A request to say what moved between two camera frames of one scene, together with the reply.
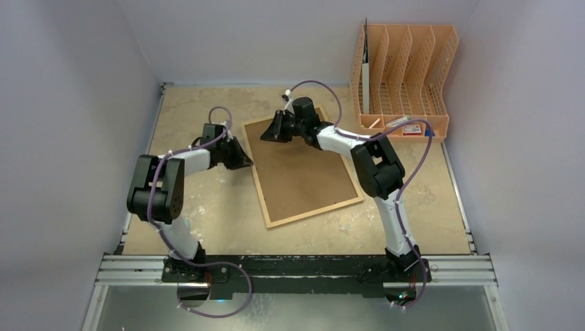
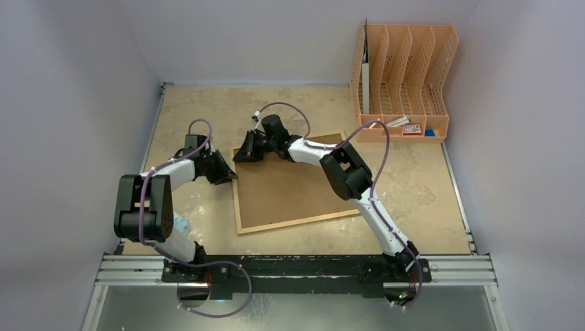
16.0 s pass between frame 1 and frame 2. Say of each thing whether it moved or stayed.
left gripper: moved
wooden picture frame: moved
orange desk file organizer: stayed
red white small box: stayed
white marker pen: stayed
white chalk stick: stayed
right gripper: moved
